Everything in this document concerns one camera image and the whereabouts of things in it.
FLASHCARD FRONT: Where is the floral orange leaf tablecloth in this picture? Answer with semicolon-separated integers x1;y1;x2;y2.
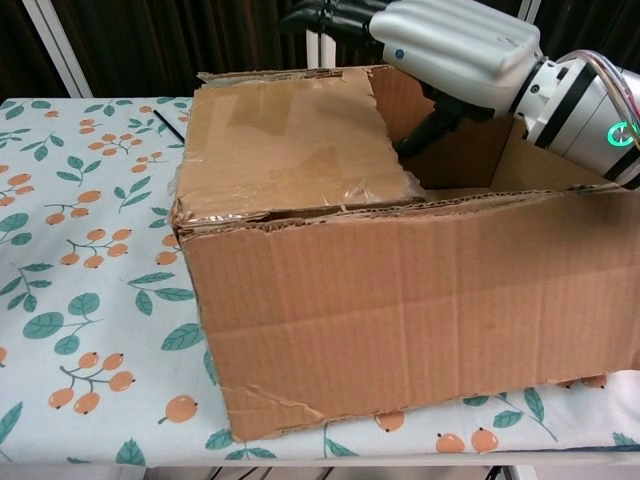
0;97;640;467

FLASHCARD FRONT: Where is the brown cardboard box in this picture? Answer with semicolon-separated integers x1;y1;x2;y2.
168;63;640;444

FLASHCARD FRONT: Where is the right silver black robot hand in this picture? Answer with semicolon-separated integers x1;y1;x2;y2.
279;0;545;157

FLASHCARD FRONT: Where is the thin black stick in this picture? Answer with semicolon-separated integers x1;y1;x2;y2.
152;108;187;147

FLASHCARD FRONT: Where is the dark pleated curtain panel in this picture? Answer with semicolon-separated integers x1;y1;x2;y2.
47;0;309;97
0;0;69;100
529;0;640;74
334;29;389;69

